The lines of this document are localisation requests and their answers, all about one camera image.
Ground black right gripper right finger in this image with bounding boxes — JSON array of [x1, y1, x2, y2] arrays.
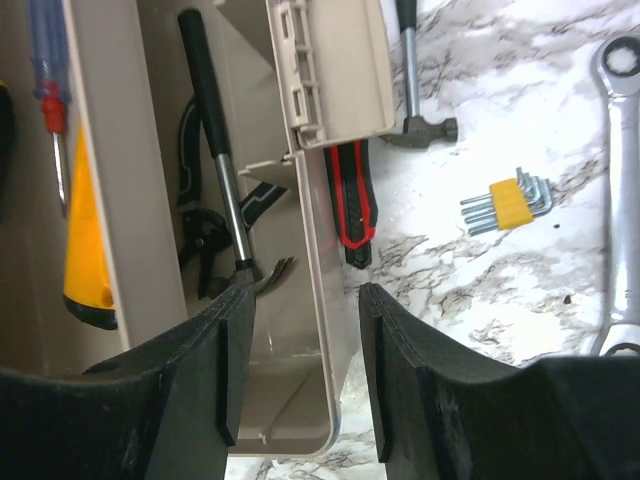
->
[[358, 283, 639, 479]]

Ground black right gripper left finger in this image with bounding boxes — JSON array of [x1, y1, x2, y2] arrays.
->
[[1, 285, 255, 479]]

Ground yellow black utility knife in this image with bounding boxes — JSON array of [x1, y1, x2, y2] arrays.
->
[[63, 129, 117, 331]]

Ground black wire stripper pliers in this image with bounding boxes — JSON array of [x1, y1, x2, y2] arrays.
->
[[176, 96, 295, 300]]

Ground beige toolbox with clear lid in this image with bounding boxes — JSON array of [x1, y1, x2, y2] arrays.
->
[[0, 0, 396, 459]]

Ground steel claw hammer black grip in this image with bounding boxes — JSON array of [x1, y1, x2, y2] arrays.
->
[[178, 8, 271, 291]]

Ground red tester screwdriver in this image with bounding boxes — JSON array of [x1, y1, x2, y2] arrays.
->
[[27, 0, 71, 218]]

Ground yellow holder hex key set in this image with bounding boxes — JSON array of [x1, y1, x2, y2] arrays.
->
[[460, 167, 555, 236]]

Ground red black utility knife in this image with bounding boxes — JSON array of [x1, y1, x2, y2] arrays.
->
[[323, 139, 378, 270]]

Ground steel ratchet wrench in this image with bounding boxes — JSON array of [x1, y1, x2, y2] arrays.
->
[[592, 32, 639, 356]]

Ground black handled small hammer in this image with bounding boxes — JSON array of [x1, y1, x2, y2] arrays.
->
[[380, 0, 458, 149]]

